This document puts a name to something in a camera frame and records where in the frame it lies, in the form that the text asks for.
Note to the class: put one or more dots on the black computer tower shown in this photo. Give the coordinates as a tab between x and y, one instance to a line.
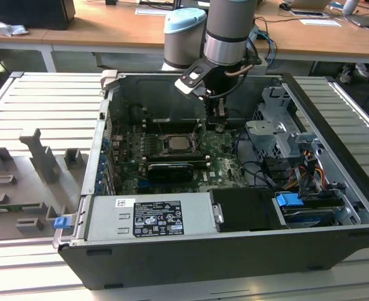
30	14

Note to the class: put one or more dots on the silver perforated drive cage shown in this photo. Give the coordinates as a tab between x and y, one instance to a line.
266	131

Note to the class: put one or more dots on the RAM slot with white latches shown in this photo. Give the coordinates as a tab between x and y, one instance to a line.
178	121
178	128
201	161

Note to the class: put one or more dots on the black plastic shroud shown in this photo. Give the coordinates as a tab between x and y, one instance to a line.
247	210

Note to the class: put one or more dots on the round coin cell battery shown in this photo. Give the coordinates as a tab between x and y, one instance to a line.
221	128

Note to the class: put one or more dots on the green motherboard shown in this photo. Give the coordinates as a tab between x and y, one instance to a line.
225	166

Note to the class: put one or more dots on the green RAM stick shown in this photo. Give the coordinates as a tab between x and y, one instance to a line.
12	208

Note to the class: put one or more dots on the black graphics card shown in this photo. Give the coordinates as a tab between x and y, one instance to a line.
172	174

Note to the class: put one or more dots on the flat tablet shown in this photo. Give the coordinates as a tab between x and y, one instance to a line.
308	13

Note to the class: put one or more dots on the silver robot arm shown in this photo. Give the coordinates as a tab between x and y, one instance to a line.
228	25

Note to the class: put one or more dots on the hard disk in blue carrier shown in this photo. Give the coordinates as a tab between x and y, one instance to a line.
289	200

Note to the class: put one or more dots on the blue expansion slot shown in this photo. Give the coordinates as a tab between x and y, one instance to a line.
143	184

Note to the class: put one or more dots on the metal CPU locking lever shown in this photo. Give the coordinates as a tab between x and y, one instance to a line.
161	128
196	130

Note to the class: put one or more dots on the white sneaker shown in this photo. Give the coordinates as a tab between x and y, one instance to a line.
347	73
363	69

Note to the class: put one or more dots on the black RAM slot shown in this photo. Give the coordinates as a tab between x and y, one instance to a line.
178	124
178	131
172	155

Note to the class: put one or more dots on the silver power supply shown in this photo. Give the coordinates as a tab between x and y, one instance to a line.
106	225

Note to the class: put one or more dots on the crumpled white paper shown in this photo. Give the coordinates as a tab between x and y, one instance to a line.
10	29

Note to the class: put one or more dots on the grey bottle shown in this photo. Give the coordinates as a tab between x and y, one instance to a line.
350	7

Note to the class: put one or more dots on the white paper sheet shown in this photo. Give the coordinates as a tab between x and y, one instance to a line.
319	22
147	12

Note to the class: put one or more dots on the black silver PC case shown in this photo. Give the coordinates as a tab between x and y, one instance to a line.
203	266

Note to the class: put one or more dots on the grey parts rack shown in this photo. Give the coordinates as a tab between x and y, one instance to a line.
43	163

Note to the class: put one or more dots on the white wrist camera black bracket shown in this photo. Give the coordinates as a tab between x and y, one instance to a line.
186	86

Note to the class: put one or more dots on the grey case release latch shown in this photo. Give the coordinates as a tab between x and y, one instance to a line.
109	78

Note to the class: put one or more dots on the wooden desk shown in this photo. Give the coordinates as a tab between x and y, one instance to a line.
109	34

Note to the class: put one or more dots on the blue plastic case latch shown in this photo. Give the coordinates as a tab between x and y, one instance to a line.
62	222

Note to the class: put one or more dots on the dark grey laptop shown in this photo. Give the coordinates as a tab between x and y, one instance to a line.
365	20

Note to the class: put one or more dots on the CPU socket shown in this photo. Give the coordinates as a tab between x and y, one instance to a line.
161	147

